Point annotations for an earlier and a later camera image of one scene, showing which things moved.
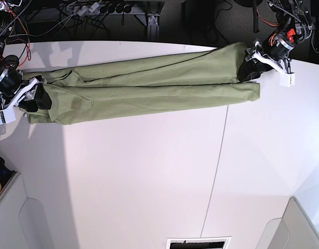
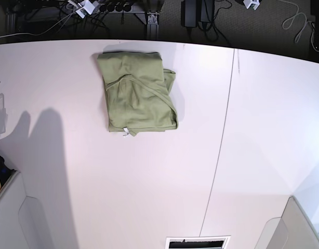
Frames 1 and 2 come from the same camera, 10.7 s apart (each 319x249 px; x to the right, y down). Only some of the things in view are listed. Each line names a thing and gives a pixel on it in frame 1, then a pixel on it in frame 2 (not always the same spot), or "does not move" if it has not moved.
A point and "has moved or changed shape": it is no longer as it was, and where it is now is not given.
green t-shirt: [156, 85] has moved or changed shape
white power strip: [104, 9] does not move
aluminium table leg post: [153, 28] does not move
